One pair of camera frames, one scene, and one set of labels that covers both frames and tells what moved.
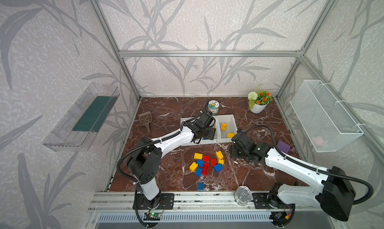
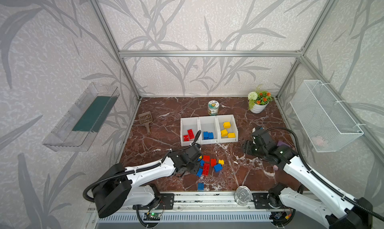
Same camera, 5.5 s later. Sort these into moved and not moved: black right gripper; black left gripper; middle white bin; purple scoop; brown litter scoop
Moved: black right gripper; black left gripper
Not moved: purple scoop; brown litter scoop; middle white bin
